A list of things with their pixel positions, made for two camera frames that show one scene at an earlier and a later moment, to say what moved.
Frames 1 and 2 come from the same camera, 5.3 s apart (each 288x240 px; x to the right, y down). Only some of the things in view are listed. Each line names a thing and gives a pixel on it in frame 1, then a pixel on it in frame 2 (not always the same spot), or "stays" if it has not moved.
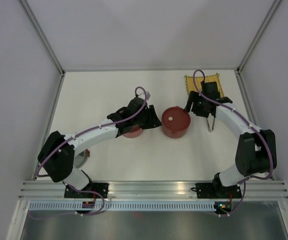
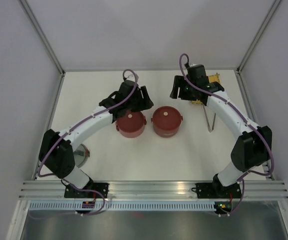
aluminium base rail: x=265 y=189 stays
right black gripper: x=193 y=97 -> x=178 y=82
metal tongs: x=208 y=125 stays
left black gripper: x=153 y=121 -> x=144 y=103
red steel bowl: x=174 y=134 -> x=166 y=133
